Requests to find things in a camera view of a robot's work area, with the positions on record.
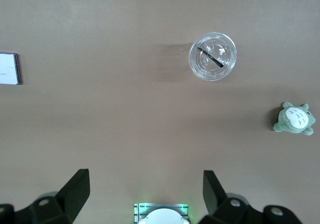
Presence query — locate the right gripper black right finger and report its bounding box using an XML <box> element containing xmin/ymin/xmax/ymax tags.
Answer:
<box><xmin>197</xmin><ymin>170</ymin><xmax>303</xmax><ymax>224</ymax></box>

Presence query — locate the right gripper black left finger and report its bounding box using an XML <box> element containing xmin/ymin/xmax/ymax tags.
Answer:
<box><xmin>0</xmin><ymin>168</ymin><xmax>91</xmax><ymax>224</ymax></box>

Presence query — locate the brown table cover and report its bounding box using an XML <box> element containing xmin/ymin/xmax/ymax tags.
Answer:
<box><xmin>0</xmin><ymin>0</ymin><xmax>320</xmax><ymax>224</ymax></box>

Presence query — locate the grey green plush toy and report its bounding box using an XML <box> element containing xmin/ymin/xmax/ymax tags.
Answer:
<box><xmin>272</xmin><ymin>101</ymin><xmax>316</xmax><ymax>136</ymax></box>

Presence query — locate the clear plastic cup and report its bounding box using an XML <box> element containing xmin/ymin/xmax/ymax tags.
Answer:
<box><xmin>188</xmin><ymin>32</ymin><xmax>238</xmax><ymax>82</ymax></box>

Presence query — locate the black straw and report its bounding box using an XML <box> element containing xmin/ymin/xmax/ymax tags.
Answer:
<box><xmin>196</xmin><ymin>46</ymin><xmax>225</xmax><ymax>68</ymax></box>

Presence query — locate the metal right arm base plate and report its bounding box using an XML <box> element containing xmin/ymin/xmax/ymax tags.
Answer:
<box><xmin>133</xmin><ymin>202</ymin><xmax>190</xmax><ymax>224</ymax></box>

